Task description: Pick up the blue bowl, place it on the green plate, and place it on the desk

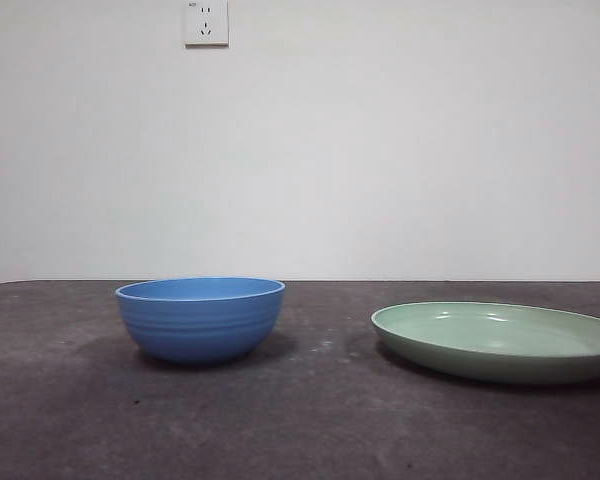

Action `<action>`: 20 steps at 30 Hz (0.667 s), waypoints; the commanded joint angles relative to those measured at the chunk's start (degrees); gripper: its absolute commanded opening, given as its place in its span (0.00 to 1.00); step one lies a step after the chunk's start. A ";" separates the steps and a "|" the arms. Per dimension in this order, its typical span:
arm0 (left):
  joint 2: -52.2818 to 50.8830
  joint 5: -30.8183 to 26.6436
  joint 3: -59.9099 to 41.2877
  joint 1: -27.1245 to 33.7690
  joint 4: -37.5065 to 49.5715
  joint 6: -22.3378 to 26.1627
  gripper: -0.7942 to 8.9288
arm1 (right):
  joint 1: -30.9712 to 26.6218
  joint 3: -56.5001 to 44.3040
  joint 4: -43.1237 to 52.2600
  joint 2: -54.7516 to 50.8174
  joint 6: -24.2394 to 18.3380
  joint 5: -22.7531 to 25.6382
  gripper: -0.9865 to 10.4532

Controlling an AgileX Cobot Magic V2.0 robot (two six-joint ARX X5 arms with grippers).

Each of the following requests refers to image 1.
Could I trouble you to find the blue ribbed bowl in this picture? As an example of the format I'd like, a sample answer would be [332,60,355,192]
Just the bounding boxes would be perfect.
[114,277,286,365]

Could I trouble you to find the green round plate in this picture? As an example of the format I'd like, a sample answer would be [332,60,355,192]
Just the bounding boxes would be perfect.
[370,301,600,385]

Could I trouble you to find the white wall power socket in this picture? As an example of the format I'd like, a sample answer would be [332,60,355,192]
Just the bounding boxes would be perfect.
[183,0,230,50]

